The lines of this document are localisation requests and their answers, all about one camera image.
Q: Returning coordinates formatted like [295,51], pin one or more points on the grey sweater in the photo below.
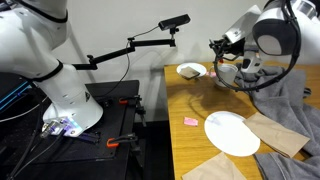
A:
[283,100]

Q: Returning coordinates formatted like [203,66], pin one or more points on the large white plate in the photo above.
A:
[230,133]

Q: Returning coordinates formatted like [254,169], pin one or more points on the black exterior camera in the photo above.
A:
[173,21]

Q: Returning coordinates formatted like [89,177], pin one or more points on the pink sugar packet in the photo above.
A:
[211,74]

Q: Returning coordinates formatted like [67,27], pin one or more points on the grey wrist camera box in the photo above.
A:
[241,25]

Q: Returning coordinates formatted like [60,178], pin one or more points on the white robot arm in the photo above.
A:
[33,40]

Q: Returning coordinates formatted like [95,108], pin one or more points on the pink sticky note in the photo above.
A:
[190,121]

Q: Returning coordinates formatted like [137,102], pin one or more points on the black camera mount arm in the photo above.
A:
[110,55]

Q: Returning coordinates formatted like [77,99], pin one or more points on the black box blue light strip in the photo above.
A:
[13,86]

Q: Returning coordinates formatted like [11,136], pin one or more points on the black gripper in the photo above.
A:
[235,46]

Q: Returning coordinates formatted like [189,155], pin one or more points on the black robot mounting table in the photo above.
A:
[110,123]

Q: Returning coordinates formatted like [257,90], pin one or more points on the small white plate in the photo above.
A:
[201,68]

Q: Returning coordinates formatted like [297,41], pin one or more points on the tan paper napkin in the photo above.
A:
[276,133]
[213,168]

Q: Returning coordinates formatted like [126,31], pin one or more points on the white ceramic mug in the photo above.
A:
[228,75]

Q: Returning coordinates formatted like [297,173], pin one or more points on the small brown napkin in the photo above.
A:
[190,72]

